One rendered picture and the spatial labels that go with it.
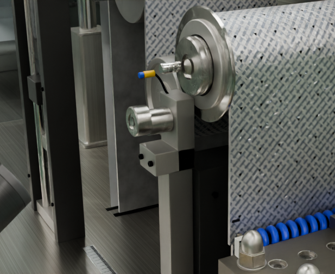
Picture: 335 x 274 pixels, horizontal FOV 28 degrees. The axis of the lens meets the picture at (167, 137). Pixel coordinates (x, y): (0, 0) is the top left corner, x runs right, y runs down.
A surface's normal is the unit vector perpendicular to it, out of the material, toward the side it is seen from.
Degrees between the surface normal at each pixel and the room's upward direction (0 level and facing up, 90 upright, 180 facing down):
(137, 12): 90
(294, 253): 0
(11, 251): 0
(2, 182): 64
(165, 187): 90
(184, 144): 90
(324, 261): 0
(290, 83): 90
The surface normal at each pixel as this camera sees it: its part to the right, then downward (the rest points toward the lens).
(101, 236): -0.02, -0.94
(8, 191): 0.59, 0.09
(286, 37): 0.36, -0.29
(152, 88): -0.89, 0.17
